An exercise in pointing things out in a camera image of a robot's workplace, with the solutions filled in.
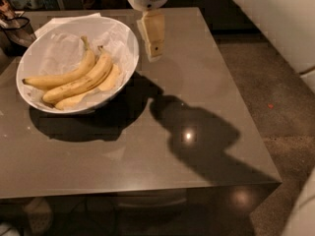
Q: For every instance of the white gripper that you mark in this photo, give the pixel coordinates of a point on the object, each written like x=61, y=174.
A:
x=151, y=25

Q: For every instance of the yellow banana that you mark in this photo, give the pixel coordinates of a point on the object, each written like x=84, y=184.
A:
x=53, y=81
x=107, y=83
x=86, y=82

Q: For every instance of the white bowl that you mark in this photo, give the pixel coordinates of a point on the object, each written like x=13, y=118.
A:
x=36, y=54

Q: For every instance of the white paper sheet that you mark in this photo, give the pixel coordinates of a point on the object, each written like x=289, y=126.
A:
x=67, y=24

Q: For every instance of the dark wire basket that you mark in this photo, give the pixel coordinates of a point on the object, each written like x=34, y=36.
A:
x=19, y=32

